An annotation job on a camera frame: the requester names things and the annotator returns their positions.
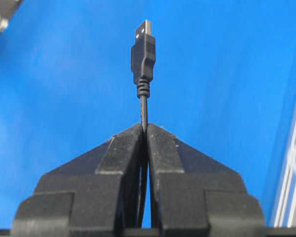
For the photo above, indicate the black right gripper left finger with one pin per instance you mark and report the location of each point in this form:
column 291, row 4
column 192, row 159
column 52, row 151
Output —
column 93, row 195

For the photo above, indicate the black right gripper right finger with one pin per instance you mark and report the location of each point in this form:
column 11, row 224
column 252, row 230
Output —
column 193, row 195

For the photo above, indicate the blue table cloth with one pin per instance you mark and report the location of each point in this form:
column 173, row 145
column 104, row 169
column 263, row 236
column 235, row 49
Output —
column 224, row 83

